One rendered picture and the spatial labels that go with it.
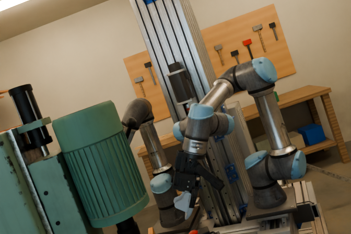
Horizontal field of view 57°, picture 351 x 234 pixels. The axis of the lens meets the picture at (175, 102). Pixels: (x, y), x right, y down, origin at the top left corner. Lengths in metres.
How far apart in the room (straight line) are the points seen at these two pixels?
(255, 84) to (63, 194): 0.84
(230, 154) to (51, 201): 1.01
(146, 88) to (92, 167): 3.36
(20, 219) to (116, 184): 0.24
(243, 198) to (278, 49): 2.79
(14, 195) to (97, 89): 3.51
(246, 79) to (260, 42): 2.89
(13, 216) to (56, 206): 0.10
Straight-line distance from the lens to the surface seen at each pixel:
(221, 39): 4.18
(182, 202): 1.05
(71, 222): 0.94
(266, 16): 4.30
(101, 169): 0.87
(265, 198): 1.55
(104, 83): 4.31
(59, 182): 0.91
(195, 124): 0.98
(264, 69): 1.34
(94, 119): 0.85
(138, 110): 1.62
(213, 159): 1.62
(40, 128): 0.94
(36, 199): 0.93
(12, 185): 0.90
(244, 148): 1.94
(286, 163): 1.44
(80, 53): 4.41
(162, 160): 1.77
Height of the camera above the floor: 1.50
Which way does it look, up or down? 4 degrees down
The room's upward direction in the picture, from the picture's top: 20 degrees counter-clockwise
